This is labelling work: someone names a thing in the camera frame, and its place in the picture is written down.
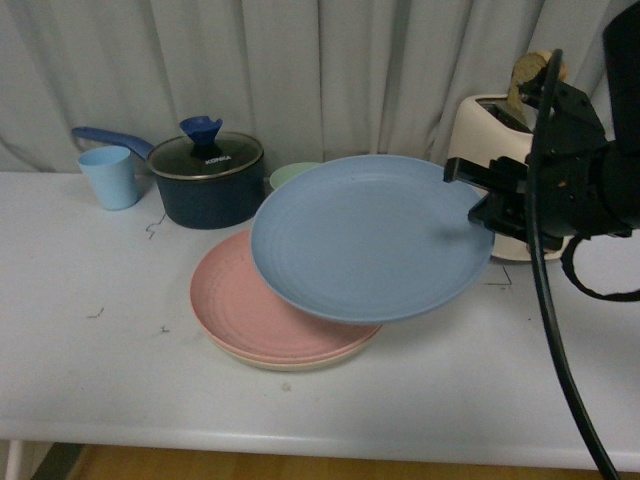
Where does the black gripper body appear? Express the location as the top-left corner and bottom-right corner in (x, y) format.
(532, 82), (631, 250)

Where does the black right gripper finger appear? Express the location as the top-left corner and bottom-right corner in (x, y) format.
(468, 192), (528, 243)

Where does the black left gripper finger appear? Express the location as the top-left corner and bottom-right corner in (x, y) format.
(443, 156), (528, 194)

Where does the blue plate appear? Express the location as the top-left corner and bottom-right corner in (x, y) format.
(250, 155), (494, 324)

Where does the cream toaster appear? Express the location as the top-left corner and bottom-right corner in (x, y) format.
(448, 94), (576, 263)

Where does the toast slice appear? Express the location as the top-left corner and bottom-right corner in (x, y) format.
(506, 50), (552, 124)

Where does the grey curtain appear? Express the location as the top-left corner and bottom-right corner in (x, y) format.
(1, 1), (625, 172)

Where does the green bowl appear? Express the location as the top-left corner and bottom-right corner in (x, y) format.
(269, 162), (320, 190)

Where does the beige plate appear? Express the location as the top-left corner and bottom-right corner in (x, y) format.
(211, 327), (380, 372)

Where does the pink plate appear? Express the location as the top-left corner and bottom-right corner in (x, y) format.
(190, 230), (378, 363)

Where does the dark blue pot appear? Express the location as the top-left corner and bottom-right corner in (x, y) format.
(72, 127), (266, 230)

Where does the glass pot lid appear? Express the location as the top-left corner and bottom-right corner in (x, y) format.
(147, 116), (264, 181)

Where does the black cable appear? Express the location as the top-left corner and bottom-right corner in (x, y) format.
(527, 48), (621, 480)

